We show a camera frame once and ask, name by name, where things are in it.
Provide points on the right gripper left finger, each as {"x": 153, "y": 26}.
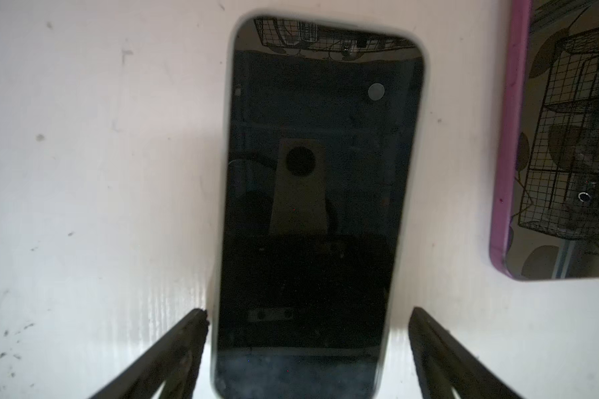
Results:
{"x": 169, "y": 367}

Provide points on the black phone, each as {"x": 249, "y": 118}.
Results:
{"x": 545, "y": 218}
{"x": 321, "y": 132}

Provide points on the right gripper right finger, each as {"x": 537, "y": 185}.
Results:
{"x": 445, "y": 368}

